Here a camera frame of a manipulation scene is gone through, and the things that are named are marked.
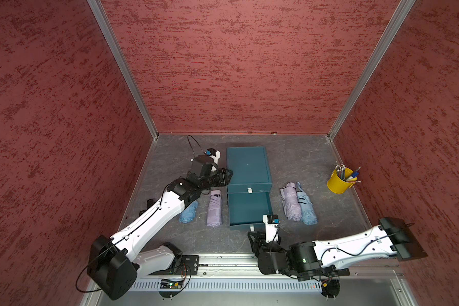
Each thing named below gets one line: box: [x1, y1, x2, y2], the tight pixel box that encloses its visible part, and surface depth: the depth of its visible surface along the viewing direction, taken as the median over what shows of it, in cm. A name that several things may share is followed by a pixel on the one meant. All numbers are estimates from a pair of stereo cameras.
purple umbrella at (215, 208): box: [206, 189, 223, 227], surface depth 89 cm
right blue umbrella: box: [296, 181, 319, 226], surface depth 87 cm
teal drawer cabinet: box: [226, 146, 273, 231], surface depth 80 cm
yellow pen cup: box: [327, 167, 355, 195], surface depth 94 cm
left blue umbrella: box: [178, 200, 199, 224], surface depth 85 cm
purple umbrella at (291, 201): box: [279, 182, 302, 222], surface depth 90 cm
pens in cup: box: [334, 163, 363, 184], surface depth 90 cm
